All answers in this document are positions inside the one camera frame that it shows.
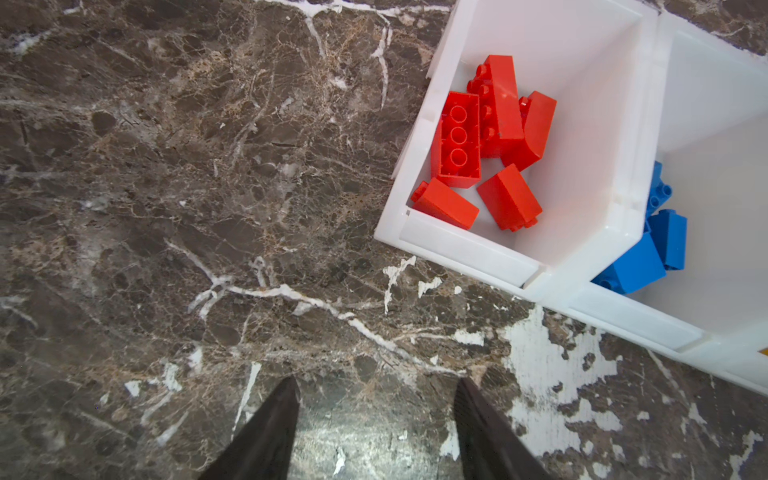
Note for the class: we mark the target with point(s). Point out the red lego brick hollow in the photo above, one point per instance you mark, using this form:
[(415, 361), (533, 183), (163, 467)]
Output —
[(510, 200)]

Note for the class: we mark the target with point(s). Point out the blue lego brick diagonal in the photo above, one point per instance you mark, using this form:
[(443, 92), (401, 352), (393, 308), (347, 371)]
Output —
[(659, 192)]

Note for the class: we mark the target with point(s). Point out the white middle bin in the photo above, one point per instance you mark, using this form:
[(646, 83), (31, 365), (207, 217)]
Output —
[(709, 115)]

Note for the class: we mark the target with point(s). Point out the white left bin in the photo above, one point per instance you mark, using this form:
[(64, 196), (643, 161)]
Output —
[(594, 58)]

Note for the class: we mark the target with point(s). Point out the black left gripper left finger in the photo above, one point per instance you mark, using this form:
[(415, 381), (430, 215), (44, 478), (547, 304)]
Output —
[(262, 449)]

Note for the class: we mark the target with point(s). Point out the blue lego brick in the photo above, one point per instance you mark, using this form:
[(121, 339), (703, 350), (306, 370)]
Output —
[(669, 235), (640, 266)]

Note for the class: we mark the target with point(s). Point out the small red lego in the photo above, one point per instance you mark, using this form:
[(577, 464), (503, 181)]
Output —
[(537, 112)]

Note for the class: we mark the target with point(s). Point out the long red lego brick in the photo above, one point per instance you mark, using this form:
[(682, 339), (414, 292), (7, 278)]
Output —
[(455, 151)]

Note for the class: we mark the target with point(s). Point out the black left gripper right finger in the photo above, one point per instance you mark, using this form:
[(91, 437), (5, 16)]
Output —
[(489, 449)]

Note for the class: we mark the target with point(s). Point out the small red lego brick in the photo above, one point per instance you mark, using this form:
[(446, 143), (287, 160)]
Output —
[(436, 199)]

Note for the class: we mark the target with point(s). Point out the white bin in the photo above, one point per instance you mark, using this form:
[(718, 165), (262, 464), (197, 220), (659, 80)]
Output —
[(594, 58), (709, 115)]

